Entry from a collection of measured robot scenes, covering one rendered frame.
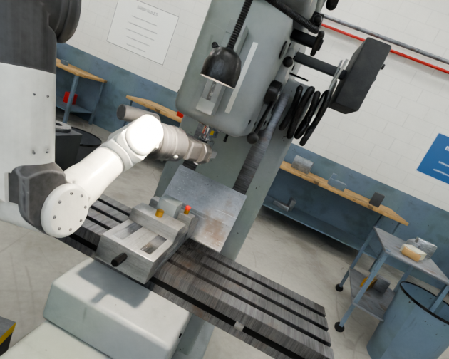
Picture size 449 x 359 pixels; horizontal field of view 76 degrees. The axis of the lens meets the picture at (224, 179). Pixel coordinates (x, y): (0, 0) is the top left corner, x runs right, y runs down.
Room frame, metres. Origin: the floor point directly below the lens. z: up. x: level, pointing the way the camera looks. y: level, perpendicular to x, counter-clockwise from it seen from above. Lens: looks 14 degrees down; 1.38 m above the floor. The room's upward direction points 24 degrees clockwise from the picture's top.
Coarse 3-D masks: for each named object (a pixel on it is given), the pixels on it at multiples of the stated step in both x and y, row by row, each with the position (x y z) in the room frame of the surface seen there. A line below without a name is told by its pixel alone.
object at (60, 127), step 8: (56, 120) 0.92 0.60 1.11; (56, 128) 0.85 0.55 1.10; (64, 128) 0.87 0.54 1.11; (56, 136) 0.82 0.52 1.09; (64, 136) 0.85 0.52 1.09; (72, 136) 0.89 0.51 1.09; (80, 136) 0.93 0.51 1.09; (56, 144) 0.83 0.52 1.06; (64, 144) 0.86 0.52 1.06; (72, 144) 0.90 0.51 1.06; (56, 152) 0.84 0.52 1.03; (64, 152) 0.87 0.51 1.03; (72, 152) 0.91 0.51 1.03; (56, 160) 0.85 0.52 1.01; (64, 160) 0.88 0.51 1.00; (72, 160) 0.92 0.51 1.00; (64, 168) 0.89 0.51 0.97
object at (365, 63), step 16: (368, 48) 0.97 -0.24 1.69; (384, 48) 0.96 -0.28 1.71; (352, 64) 0.99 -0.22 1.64; (368, 64) 0.96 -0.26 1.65; (384, 64) 0.98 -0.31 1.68; (352, 80) 0.97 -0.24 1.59; (368, 80) 0.96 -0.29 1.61; (336, 96) 0.98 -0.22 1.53; (352, 96) 0.96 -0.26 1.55; (352, 112) 1.01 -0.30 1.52
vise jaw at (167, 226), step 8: (136, 208) 0.74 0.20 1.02; (144, 208) 0.76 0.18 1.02; (152, 208) 0.78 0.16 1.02; (136, 216) 0.73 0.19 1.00; (144, 216) 0.73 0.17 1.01; (152, 216) 0.73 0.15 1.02; (168, 216) 0.78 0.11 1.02; (144, 224) 0.73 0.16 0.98; (152, 224) 0.73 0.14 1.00; (160, 224) 0.72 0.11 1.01; (168, 224) 0.73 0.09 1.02; (176, 224) 0.75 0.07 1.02; (184, 224) 0.77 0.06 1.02; (160, 232) 0.72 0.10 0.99; (168, 232) 0.72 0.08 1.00; (176, 232) 0.72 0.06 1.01
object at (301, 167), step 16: (64, 64) 4.84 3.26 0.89; (64, 96) 5.10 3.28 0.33; (96, 96) 5.26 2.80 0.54; (128, 96) 4.45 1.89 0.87; (80, 112) 4.93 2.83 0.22; (160, 112) 4.38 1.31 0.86; (176, 112) 5.11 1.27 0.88; (304, 160) 4.36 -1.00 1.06; (304, 176) 4.06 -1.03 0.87; (336, 176) 4.27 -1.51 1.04; (336, 192) 4.00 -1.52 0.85; (352, 192) 4.53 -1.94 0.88; (272, 208) 4.14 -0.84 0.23; (288, 208) 4.27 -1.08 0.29; (368, 208) 3.94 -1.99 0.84; (384, 208) 4.31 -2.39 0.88; (304, 224) 4.07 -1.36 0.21; (320, 224) 4.37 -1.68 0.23; (400, 224) 3.90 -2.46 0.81; (352, 240) 4.27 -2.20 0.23
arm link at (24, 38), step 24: (0, 0) 0.31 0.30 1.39; (24, 0) 0.33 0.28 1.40; (48, 0) 0.35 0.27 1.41; (0, 24) 0.31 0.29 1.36; (24, 24) 0.33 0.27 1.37; (48, 24) 0.36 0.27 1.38; (0, 48) 0.31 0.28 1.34; (24, 48) 0.33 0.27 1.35; (48, 48) 0.35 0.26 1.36; (48, 72) 0.35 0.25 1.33
